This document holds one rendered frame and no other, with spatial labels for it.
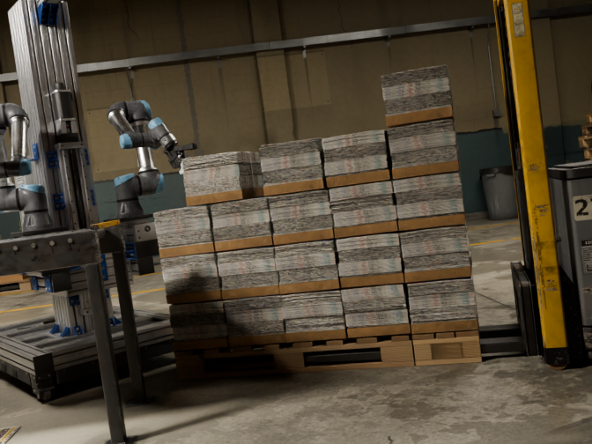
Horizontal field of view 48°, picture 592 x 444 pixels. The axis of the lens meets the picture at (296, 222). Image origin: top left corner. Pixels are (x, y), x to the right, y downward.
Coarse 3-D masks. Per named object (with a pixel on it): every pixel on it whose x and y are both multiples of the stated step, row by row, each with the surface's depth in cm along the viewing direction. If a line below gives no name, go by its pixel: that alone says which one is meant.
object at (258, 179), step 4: (252, 152) 333; (256, 152) 340; (252, 156) 332; (256, 156) 339; (252, 160) 332; (256, 160) 341; (260, 160) 344; (252, 164) 332; (256, 164) 338; (260, 164) 344; (256, 168) 337; (260, 168) 343; (256, 172) 338; (260, 172) 342; (256, 176) 337; (260, 176) 343; (256, 180) 337; (260, 180) 342; (252, 184) 334; (256, 184) 335; (260, 184) 342; (256, 196) 336; (260, 196) 344
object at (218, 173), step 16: (192, 160) 317; (208, 160) 314; (224, 160) 312; (240, 160) 315; (192, 176) 318; (208, 176) 315; (224, 176) 314; (240, 176) 314; (192, 192) 318; (208, 192) 316
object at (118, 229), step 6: (90, 228) 291; (108, 228) 292; (114, 228) 292; (120, 228) 292; (42, 234) 290; (108, 234) 292; (114, 234) 292; (120, 234) 292; (102, 240) 292; (108, 240) 292; (114, 240) 292; (120, 240) 292; (102, 246) 292; (108, 246) 292; (114, 246) 292; (120, 246) 292; (102, 252) 292; (108, 252) 292; (114, 252) 292
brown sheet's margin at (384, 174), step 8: (344, 176) 297; (352, 176) 296; (360, 176) 295; (368, 176) 294; (376, 176) 294; (384, 176) 293; (392, 176) 301; (328, 184) 300; (336, 184) 299; (344, 184) 298
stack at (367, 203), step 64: (320, 192) 301; (384, 192) 294; (192, 256) 319; (256, 256) 311; (320, 256) 303; (384, 256) 296; (192, 320) 323; (256, 320) 314; (320, 320) 306; (384, 320) 299
